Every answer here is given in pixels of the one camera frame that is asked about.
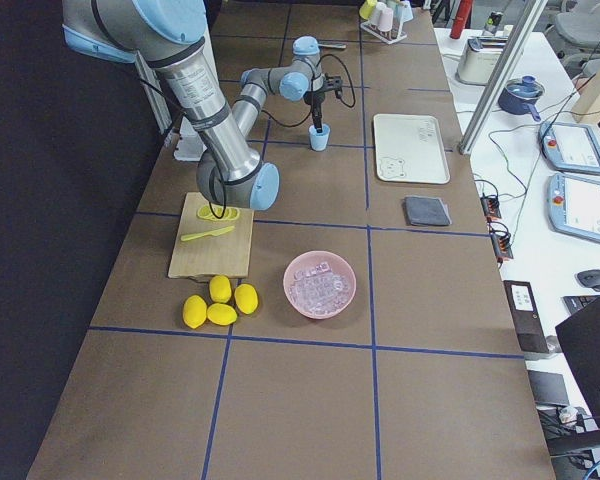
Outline red bottle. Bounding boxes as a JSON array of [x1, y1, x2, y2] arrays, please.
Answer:
[[449, 0, 473, 40]]

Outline pink bowl of ice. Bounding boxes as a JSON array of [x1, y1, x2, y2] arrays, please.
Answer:
[[283, 250, 357, 320]]

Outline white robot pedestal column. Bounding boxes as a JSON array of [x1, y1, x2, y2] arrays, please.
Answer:
[[174, 116, 206, 162]]

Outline yellow cup on rack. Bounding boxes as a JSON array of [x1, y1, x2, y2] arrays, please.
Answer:
[[359, 0, 377, 20]]

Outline pink cup on rack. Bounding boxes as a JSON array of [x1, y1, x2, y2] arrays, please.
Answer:
[[369, 4, 394, 33]]

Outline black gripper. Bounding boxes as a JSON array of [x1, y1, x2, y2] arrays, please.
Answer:
[[305, 74, 326, 134]]

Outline yellow lemon one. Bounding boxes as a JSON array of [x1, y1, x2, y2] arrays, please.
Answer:
[[182, 295, 207, 329]]

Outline black monitor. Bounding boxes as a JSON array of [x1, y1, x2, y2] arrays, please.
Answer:
[[547, 296, 600, 456]]

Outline teach pendant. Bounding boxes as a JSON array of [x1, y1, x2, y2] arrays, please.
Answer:
[[547, 173, 600, 243], [538, 121, 600, 176]]

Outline cream toaster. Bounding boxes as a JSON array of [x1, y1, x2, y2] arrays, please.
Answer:
[[455, 36, 508, 86]]

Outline far teach pendant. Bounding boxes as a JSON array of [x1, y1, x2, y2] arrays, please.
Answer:
[[538, 121, 600, 176]]

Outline black computer mouse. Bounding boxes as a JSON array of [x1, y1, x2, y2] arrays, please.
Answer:
[[575, 269, 600, 292]]

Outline cream bear tray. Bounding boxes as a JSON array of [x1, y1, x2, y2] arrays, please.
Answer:
[[373, 114, 450, 185]]

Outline grey folded cloth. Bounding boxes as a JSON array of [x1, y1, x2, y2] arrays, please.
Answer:
[[404, 196, 452, 227]]

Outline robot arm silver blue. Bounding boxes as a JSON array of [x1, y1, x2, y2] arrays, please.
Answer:
[[62, 0, 326, 211]]

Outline yellow plastic knife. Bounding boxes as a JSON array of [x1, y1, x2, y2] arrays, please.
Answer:
[[180, 225, 235, 242]]

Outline white wire cup rack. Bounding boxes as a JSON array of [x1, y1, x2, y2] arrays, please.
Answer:
[[360, 21, 408, 45]]

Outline yellow lemon two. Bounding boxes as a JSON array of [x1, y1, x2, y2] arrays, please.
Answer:
[[206, 303, 238, 326]]

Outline orange black power strip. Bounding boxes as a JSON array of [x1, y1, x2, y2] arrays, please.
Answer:
[[480, 195, 513, 265]]

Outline bamboo cutting board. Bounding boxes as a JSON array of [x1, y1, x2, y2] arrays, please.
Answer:
[[168, 192, 254, 279]]

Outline light blue cup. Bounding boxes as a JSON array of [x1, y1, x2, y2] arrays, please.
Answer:
[[308, 124, 331, 152]]

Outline yellow lemon four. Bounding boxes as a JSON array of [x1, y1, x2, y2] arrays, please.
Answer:
[[234, 284, 259, 315]]

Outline black camera mount wrist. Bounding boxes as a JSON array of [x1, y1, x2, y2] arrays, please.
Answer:
[[321, 74, 343, 100]]

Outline steel muddler black tip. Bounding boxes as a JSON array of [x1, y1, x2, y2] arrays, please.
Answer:
[[318, 42, 347, 51]]

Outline aluminium frame post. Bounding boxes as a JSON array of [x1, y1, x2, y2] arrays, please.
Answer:
[[458, 0, 547, 155]]

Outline near teach pendant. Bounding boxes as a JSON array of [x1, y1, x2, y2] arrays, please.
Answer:
[[547, 173, 600, 243]]

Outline yellow lemon three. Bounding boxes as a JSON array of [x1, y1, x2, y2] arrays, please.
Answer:
[[209, 275, 233, 304]]

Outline blue pot with lid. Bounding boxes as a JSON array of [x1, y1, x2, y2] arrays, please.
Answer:
[[498, 75, 545, 122]]

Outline black box white label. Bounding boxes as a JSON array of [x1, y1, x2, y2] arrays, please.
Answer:
[[503, 280, 549, 354]]

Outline yellow lemon slices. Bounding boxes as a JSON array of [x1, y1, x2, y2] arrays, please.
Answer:
[[196, 204, 241, 221]]

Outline black keyboard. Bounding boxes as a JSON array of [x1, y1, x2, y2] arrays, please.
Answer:
[[562, 295, 599, 315]]

